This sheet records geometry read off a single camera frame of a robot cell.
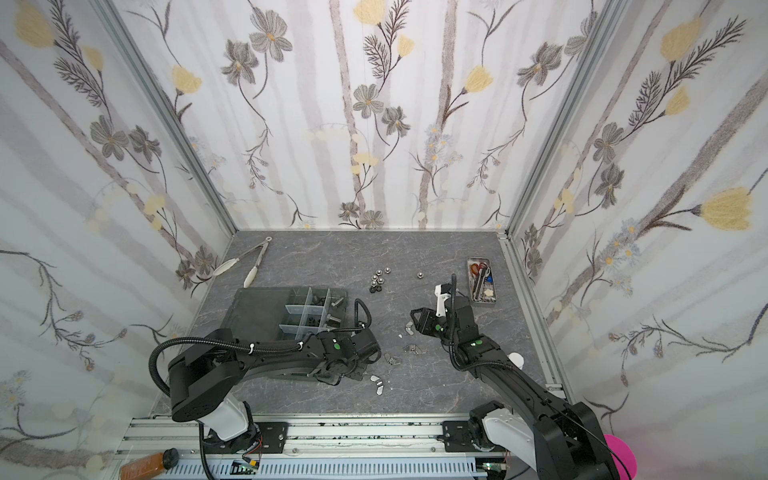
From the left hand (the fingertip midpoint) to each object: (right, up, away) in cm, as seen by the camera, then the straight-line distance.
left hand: (356, 361), depth 86 cm
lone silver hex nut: (+21, +24, +21) cm, 38 cm away
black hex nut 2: (+4, +19, +18) cm, 27 cm away
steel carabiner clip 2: (+7, -7, -4) cm, 10 cm away
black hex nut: (+6, +20, +18) cm, 27 cm away
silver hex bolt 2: (-9, +12, +8) cm, 17 cm away
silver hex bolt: (-9, +15, +11) cm, 21 cm away
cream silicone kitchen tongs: (-39, +26, +19) cm, 51 cm away
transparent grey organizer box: (-24, +13, +9) cm, 29 cm away
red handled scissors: (+42, +27, +23) cm, 55 cm away
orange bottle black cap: (-45, -17, -19) cm, 52 cm away
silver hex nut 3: (+5, +23, +19) cm, 30 cm away
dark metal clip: (+16, +8, +7) cm, 19 cm away
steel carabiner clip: (+6, -4, -3) cm, 8 cm away
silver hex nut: (+9, +26, +22) cm, 35 cm away
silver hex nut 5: (+4, +21, +18) cm, 28 cm away
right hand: (+16, +16, -3) cm, 23 cm away
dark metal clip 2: (+17, +3, +3) cm, 17 cm away
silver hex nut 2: (+6, +25, +21) cm, 34 cm away
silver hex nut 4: (+7, +23, +18) cm, 30 cm away
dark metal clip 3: (+11, 0, 0) cm, 11 cm away
